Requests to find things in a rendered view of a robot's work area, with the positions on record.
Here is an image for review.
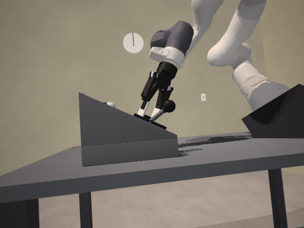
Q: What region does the grey control console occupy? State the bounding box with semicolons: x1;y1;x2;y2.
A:
78;92;179;167

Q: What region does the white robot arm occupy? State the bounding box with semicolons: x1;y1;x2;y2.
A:
149;0;290;111

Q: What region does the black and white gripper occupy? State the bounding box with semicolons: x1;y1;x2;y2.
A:
138;61;178;117

